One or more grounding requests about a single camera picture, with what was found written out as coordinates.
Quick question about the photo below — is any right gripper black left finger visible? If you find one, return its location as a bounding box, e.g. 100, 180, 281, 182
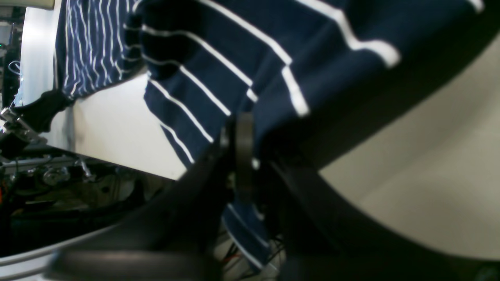
47, 113, 254, 281

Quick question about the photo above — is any navy white striped T-shirt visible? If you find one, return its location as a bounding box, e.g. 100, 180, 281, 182
61, 0, 499, 274

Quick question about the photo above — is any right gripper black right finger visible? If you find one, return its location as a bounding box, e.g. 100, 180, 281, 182
261, 139, 499, 281

